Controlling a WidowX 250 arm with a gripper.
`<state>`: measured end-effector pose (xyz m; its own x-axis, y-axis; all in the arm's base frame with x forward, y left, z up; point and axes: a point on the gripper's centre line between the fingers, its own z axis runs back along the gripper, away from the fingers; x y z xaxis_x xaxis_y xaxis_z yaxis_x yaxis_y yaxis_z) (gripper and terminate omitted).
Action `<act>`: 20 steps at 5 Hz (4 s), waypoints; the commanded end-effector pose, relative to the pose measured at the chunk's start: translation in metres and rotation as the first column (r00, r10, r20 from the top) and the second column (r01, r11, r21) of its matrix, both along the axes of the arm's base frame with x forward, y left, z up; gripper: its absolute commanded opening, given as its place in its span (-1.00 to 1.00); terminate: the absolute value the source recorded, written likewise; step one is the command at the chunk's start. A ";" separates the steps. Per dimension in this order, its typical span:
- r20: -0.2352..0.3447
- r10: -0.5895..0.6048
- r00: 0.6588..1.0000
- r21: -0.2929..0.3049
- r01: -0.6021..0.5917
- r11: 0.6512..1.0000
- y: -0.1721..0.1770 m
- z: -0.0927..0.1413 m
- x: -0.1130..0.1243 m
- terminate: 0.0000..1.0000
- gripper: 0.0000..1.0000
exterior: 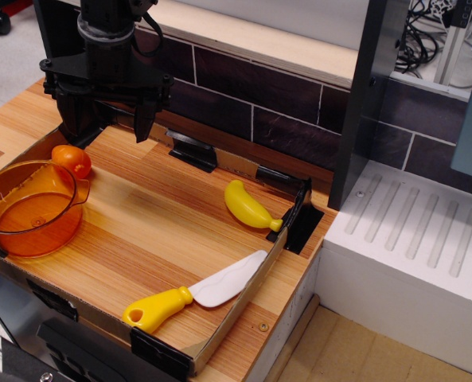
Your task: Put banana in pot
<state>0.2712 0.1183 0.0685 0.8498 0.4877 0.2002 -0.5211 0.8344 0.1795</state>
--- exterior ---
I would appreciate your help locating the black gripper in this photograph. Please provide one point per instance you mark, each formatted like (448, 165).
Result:
(77, 72)

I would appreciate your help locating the yellow toy banana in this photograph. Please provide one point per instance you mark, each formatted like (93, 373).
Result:
(247, 209)

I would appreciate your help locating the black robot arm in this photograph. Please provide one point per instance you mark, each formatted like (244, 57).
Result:
(111, 21)

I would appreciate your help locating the orange transparent plastic pot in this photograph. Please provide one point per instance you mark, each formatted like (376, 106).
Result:
(41, 207)

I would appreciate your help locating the cardboard fence with black tape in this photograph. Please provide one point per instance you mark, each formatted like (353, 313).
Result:
(155, 218)

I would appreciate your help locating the orange toy fruit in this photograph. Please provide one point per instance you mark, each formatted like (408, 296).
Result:
(74, 159)

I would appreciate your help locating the white dish drain board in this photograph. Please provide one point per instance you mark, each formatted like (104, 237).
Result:
(410, 225)

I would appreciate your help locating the yellow handled white toy knife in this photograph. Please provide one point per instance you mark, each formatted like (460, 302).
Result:
(150, 312)

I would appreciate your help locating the dark grey shelf post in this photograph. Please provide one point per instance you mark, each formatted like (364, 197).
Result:
(379, 47)

